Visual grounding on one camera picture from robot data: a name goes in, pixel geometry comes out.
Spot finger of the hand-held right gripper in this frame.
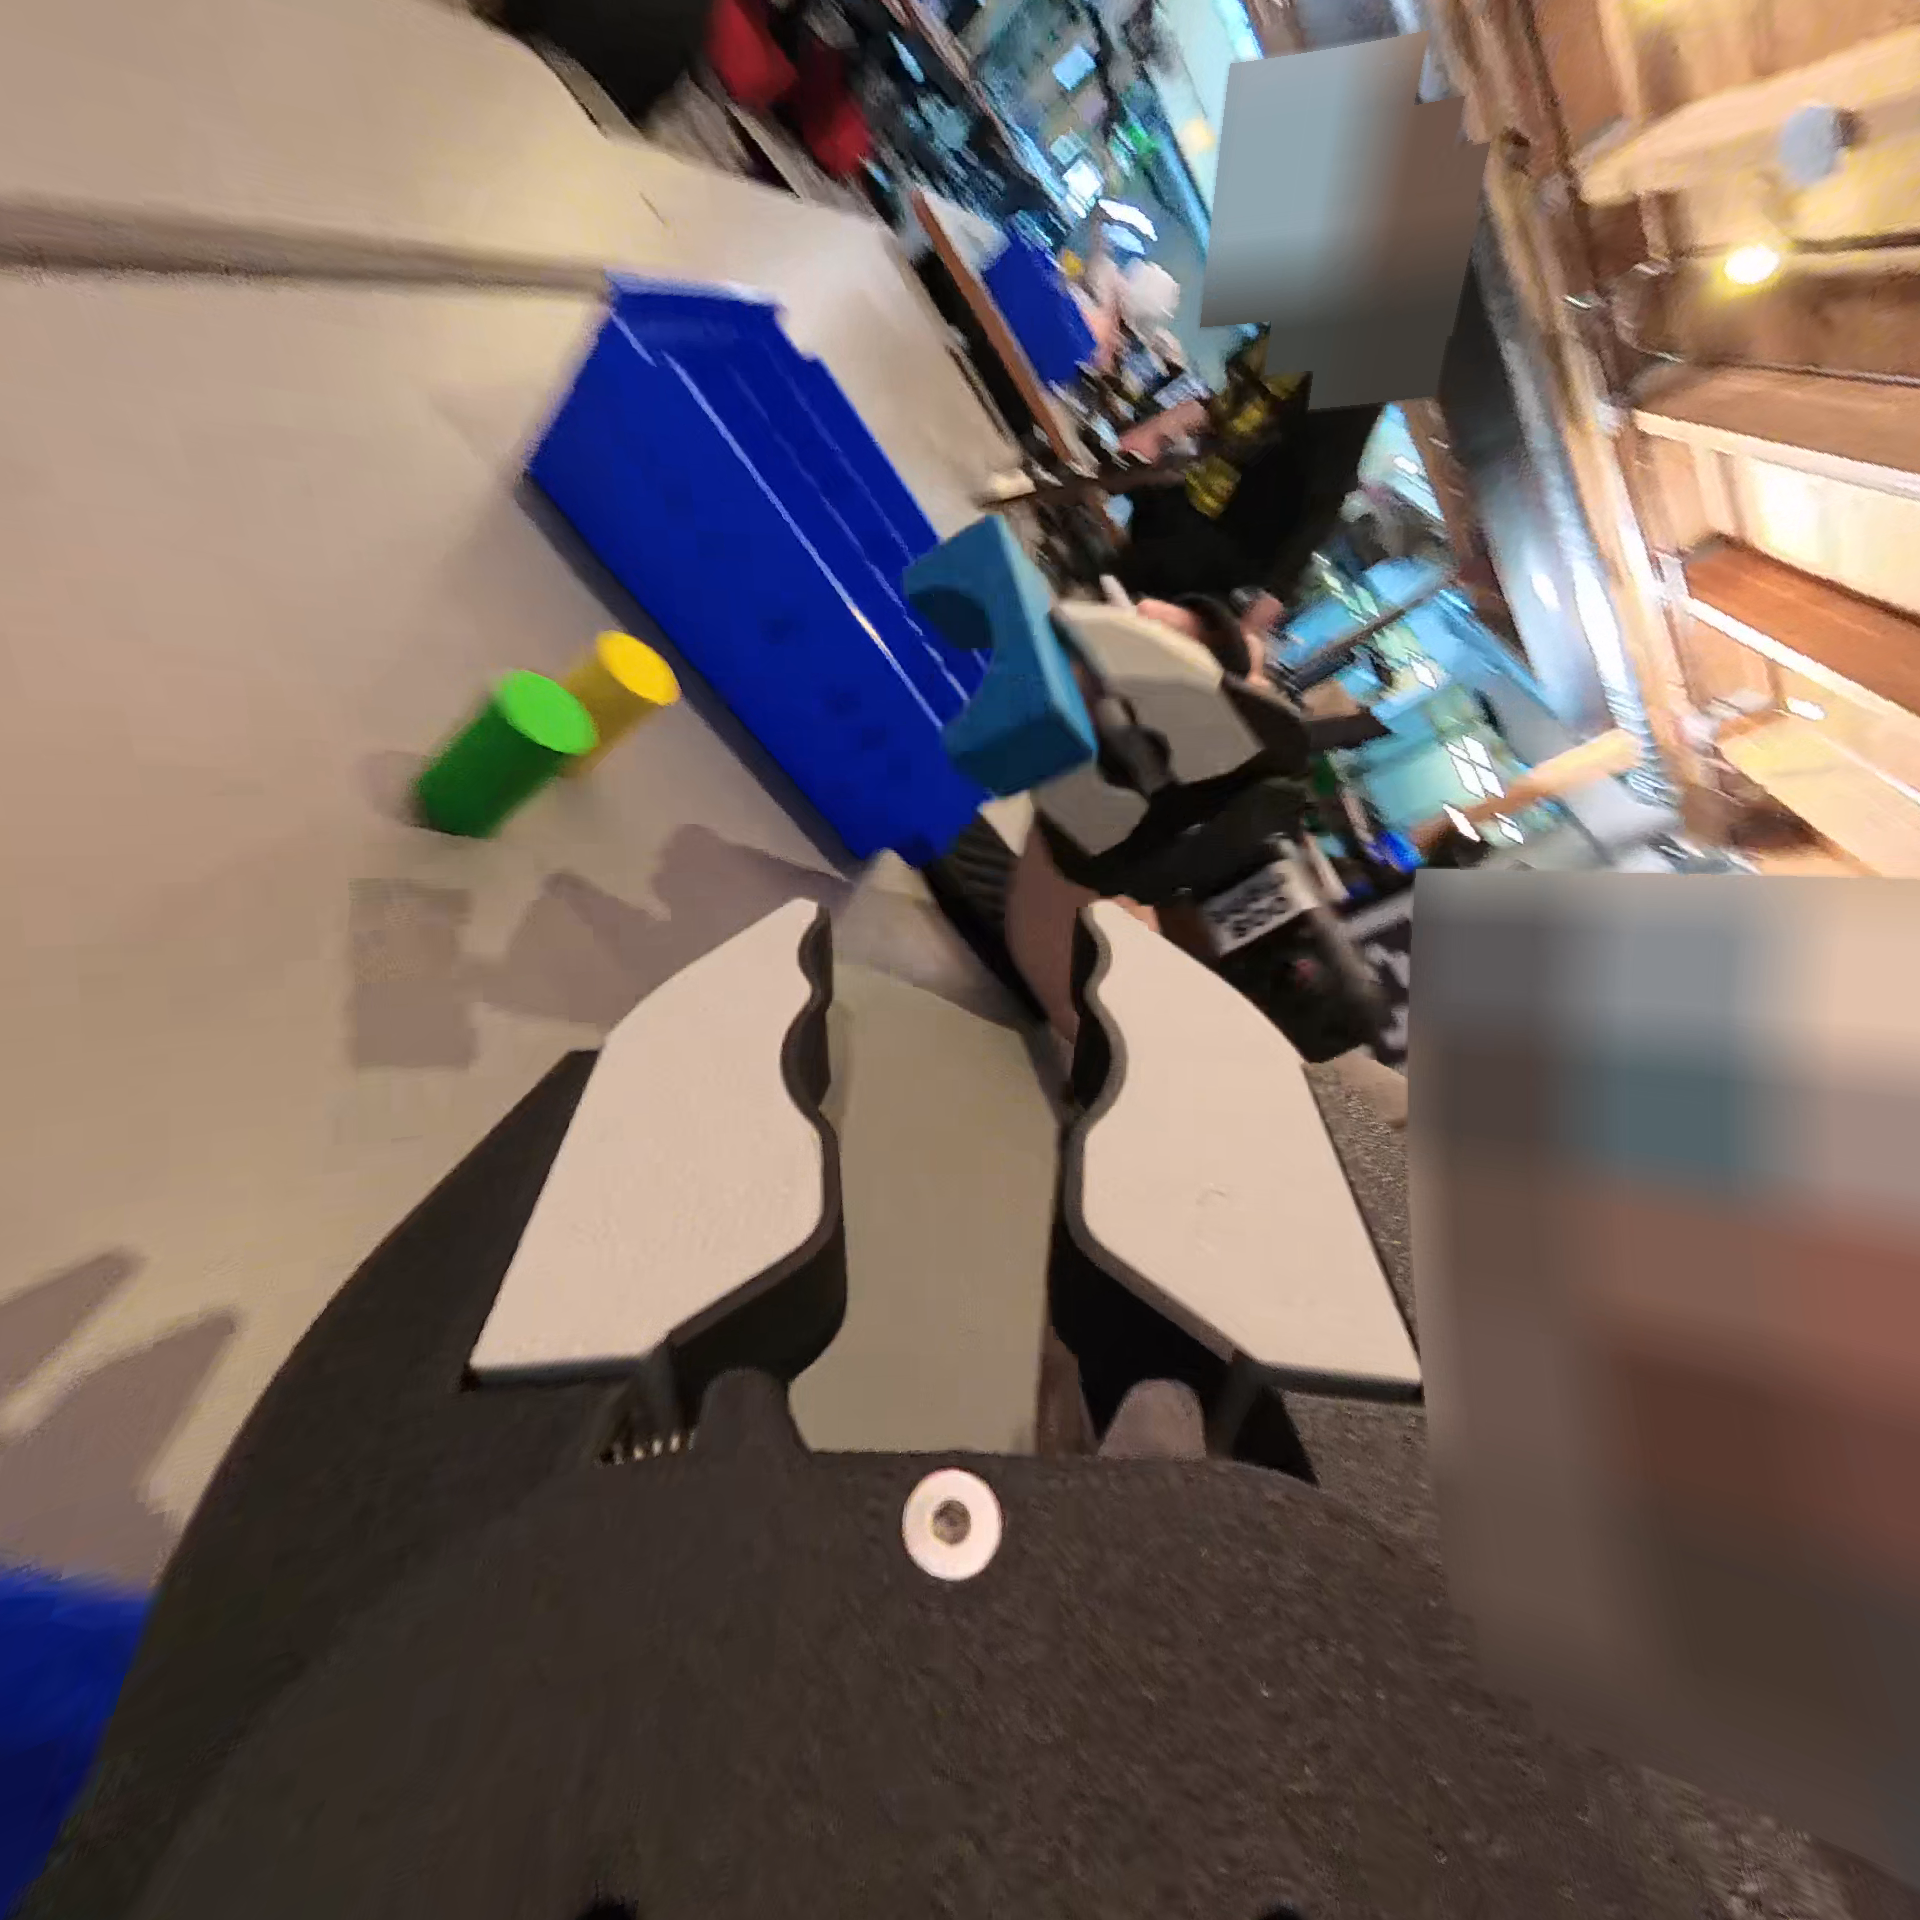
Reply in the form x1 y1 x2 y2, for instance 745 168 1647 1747
1032 676 1287 875
1051 592 1209 688

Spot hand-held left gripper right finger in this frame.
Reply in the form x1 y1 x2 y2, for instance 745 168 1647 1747
1048 896 1431 1406

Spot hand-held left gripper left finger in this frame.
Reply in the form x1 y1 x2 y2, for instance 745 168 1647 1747
468 896 850 1392

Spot blue arch block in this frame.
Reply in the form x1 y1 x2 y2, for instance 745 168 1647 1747
899 514 1104 800

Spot blue plastic bin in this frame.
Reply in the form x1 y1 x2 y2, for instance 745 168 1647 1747
973 238 1109 384
529 278 1041 870
0 1561 159 1920

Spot green cylinder block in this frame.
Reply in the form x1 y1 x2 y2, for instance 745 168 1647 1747
412 671 605 842

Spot yellow cylinder block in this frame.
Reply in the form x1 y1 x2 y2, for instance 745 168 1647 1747
564 628 685 763

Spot wooden document stand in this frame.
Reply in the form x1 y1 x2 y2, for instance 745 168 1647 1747
1199 33 1493 415

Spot red plastic bins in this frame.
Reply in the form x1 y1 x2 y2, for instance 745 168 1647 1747
699 0 880 187

